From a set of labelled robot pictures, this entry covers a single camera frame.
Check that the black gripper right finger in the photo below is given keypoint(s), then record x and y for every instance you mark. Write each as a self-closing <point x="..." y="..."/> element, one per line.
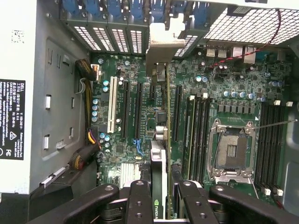
<point x="194" y="205"/>

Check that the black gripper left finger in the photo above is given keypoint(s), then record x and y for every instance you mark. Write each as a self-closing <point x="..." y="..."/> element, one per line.
<point x="139" y="205"/>

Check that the silver chipset heatsink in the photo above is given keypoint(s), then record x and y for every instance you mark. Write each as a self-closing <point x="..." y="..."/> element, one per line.
<point x="129" y="173"/>

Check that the metal socket cover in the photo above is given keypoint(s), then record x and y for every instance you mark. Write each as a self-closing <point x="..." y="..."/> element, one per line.
<point x="233" y="178"/>

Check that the RAM stick with white label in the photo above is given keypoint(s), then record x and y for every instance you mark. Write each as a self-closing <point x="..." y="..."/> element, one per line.
<point x="190" y="140"/>

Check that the black RAM slot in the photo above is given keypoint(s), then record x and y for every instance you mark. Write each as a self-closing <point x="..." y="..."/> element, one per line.
<point x="198" y="140"/>
<point x="280" y="144"/>
<point x="259" y="144"/>
<point x="208" y="140"/>
<point x="203" y="140"/>
<point x="266" y="144"/>
<point x="273" y="144"/>

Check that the CPU socket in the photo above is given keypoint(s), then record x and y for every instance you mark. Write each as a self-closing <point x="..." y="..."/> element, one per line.
<point x="233" y="149"/>

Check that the long black expansion slot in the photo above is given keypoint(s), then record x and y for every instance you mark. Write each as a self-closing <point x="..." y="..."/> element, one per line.
<point x="178" y="114"/>
<point x="126" y="109"/>
<point x="139" y="109"/>

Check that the open black PC case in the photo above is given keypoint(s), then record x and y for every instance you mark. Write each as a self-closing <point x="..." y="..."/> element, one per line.
<point x="292" y="186"/>

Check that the white expansion slot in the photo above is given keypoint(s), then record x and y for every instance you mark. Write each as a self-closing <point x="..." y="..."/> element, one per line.
<point x="112" y="105"/>

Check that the short black expansion slot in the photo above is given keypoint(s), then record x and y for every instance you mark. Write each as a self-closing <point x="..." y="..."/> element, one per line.
<point x="153" y="92"/>

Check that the thin metal locking lever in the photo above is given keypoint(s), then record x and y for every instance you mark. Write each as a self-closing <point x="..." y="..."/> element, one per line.
<point x="275" y="124"/>

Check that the black plastic shroud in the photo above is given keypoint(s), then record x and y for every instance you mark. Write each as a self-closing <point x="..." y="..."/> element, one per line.
<point x="16" y="210"/>

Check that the green motherboard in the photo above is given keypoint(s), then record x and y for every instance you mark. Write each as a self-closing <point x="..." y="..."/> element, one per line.
<point x="233" y="77"/>

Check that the white power connector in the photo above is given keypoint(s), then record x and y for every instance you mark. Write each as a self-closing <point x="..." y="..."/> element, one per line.
<point x="96" y="74"/>

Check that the grey power supply unit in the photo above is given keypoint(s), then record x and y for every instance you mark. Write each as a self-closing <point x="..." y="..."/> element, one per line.
<point x="28" y="58"/>

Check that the blue card retention clip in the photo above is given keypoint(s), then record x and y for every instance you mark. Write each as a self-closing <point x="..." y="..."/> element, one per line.
<point x="70" y="7"/>
<point x="114" y="9"/>
<point x="200" y="14"/>
<point x="137" y="9"/>
<point x="158" y="11"/>
<point x="93" y="8"/>

